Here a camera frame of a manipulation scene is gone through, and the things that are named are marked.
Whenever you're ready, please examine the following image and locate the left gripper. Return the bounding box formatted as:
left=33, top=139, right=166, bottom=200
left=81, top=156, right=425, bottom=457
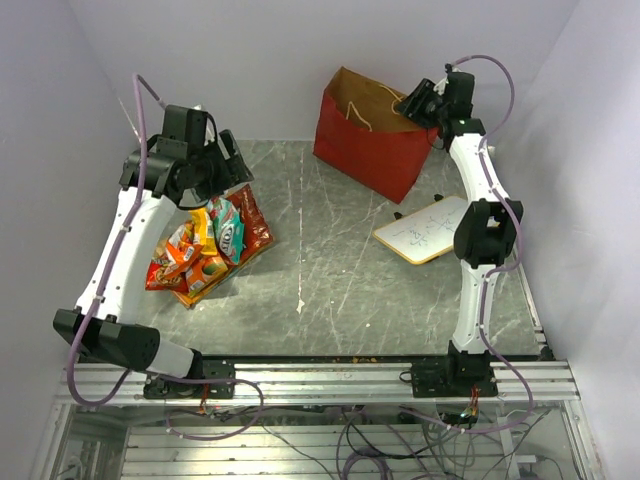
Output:
left=191, top=129, right=256, bottom=203

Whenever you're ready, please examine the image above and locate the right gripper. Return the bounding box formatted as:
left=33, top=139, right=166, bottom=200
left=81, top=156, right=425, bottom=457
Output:
left=394, top=80, right=448, bottom=131

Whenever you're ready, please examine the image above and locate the teal snack packet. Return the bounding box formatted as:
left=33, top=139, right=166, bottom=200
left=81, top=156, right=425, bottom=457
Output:
left=210, top=197, right=244, bottom=265

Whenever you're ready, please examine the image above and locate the yellow snack packet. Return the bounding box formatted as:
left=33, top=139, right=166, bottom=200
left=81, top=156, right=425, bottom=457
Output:
left=190, top=207, right=218, bottom=256

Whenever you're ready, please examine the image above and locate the red doritos bag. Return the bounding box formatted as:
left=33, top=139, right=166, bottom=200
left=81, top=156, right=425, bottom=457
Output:
left=228, top=184, right=275, bottom=266

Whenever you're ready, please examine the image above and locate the red paper bag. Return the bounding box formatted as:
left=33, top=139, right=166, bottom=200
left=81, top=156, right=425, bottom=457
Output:
left=313, top=67, right=438, bottom=204

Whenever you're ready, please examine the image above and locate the orange cheetos snack bag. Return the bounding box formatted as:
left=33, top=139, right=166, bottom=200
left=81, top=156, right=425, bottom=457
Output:
left=164, top=221, right=228, bottom=296

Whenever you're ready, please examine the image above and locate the orange honey dijon chip bag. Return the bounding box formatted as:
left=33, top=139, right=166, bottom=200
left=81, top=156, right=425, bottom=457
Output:
left=171, top=239, right=277, bottom=308

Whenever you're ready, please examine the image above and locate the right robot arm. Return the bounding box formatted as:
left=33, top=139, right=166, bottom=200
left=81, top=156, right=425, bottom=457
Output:
left=397, top=66, right=524, bottom=396

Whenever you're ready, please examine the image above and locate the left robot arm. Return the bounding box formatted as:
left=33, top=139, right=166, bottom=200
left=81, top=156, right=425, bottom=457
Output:
left=53, top=105, right=253, bottom=397

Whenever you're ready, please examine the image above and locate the small whiteboard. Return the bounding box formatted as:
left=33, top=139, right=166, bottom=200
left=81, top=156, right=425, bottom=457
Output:
left=373, top=196, right=468, bottom=265

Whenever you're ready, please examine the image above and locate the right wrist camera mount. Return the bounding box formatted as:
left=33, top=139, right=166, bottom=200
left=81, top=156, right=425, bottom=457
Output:
left=433, top=63, right=458, bottom=95

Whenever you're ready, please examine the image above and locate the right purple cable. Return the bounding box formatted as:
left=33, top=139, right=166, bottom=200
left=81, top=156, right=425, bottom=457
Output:
left=444, top=54, right=536, bottom=436

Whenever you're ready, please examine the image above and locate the purple cable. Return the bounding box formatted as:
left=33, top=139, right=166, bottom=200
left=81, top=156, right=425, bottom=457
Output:
left=444, top=54, right=536, bottom=436
left=65, top=73, right=166, bottom=407

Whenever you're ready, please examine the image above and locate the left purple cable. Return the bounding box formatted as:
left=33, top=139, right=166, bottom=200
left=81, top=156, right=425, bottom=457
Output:
left=65, top=73, right=166, bottom=407

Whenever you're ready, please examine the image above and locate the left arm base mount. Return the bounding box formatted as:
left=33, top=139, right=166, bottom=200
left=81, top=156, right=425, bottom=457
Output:
left=143, top=358, right=236, bottom=400

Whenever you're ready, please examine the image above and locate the aluminium rail frame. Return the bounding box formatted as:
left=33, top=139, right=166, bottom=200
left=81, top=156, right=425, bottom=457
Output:
left=28, top=359, right=605, bottom=479

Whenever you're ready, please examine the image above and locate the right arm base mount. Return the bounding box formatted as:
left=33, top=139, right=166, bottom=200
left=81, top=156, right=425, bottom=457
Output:
left=399, top=354, right=498, bottom=398

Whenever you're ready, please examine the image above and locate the cable bundle under table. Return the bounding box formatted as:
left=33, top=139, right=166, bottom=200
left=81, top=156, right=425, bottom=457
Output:
left=164, top=379, right=551, bottom=480

